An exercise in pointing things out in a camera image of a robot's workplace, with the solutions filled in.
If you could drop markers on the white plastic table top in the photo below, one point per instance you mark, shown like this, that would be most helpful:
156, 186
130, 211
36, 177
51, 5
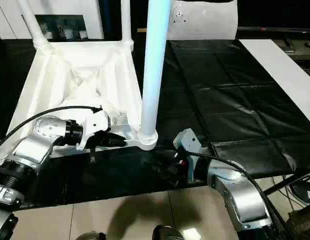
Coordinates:
45, 82

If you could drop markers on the black cabinet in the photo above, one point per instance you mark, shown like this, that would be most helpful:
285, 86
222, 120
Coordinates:
139, 15

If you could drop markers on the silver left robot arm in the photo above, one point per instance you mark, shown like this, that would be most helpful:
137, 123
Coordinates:
37, 147

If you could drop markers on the brown woven object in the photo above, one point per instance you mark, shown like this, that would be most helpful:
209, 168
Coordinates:
302, 222

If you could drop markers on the black work mat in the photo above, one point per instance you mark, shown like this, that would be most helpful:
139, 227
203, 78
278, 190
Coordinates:
232, 87

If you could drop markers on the black bar with red light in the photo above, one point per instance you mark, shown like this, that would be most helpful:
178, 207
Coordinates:
282, 29

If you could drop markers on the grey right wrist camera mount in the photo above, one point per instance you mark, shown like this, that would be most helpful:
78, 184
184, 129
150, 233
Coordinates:
188, 138

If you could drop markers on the small yellow label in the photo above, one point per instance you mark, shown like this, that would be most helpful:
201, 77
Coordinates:
141, 30

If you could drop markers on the white sheet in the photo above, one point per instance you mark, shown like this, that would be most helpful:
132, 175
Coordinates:
277, 70

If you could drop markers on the black metal stand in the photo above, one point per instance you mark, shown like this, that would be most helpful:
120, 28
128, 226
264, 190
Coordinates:
282, 186

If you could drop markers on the white cabinet with glass doors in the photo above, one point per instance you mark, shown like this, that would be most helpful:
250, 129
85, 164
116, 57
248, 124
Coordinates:
94, 20

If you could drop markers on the black robot foot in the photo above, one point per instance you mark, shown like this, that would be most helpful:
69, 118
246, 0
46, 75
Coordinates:
91, 236

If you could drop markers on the black device with white label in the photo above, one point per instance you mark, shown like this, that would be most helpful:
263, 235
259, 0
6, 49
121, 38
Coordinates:
303, 192

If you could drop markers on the white chair back panel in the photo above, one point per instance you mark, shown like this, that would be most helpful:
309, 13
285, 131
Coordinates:
207, 22

